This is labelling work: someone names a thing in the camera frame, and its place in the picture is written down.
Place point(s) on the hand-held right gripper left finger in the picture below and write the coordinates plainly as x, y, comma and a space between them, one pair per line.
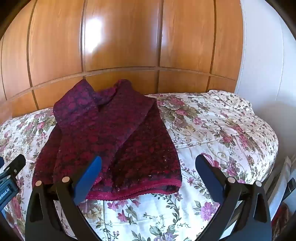
89, 179

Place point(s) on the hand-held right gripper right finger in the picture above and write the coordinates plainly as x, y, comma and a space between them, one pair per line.
208, 179

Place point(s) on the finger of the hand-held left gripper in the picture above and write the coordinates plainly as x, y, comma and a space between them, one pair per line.
13, 165

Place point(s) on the maroon floral knit garment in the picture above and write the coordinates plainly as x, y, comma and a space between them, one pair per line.
111, 143

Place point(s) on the floral bedspread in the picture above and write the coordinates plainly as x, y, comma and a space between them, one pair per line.
208, 129

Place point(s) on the red box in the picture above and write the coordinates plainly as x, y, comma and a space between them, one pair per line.
281, 216

